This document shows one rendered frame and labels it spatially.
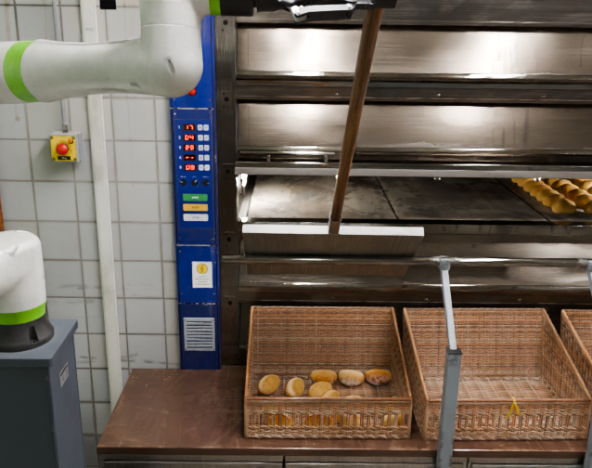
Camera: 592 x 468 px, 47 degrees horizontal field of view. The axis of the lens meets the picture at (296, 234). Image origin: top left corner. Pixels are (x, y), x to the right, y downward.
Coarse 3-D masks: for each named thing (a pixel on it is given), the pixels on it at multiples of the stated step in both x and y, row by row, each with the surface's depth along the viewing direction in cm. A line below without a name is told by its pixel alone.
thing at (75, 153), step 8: (56, 136) 239; (64, 136) 239; (72, 136) 239; (80, 136) 243; (56, 144) 240; (72, 144) 240; (80, 144) 243; (56, 152) 241; (72, 152) 241; (80, 152) 243; (56, 160) 241; (64, 160) 241; (72, 160) 241; (80, 160) 243
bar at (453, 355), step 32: (224, 256) 221; (256, 256) 221; (288, 256) 221; (320, 256) 221; (352, 256) 222; (384, 256) 222; (416, 256) 222; (448, 288) 218; (448, 320) 213; (448, 352) 207; (448, 384) 209; (448, 416) 213; (448, 448) 216
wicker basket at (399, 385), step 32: (288, 320) 263; (320, 320) 263; (352, 320) 264; (384, 320) 264; (256, 352) 263; (288, 352) 263; (320, 352) 263; (384, 352) 264; (256, 384) 258; (256, 416) 238; (288, 416) 224; (320, 416) 225
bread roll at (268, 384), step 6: (264, 378) 250; (270, 378) 251; (276, 378) 253; (258, 384) 250; (264, 384) 248; (270, 384) 250; (276, 384) 251; (264, 390) 248; (270, 390) 249; (276, 390) 251
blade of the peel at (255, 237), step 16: (256, 240) 212; (272, 240) 212; (288, 240) 212; (304, 240) 212; (320, 240) 212; (336, 240) 212; (352, 240) 211; (368, 240) 211; (384, 240) 211; (400, 240) 211; (416, 240) 211; (256, 272) 238; (272, 272) 238; (288, 272) 238; (304, 272) 238; (320, 272) 238; (336, 272) 237; (352, 272) 237; (368, 272) 237; (384, 272) 237; (400, 272) 237
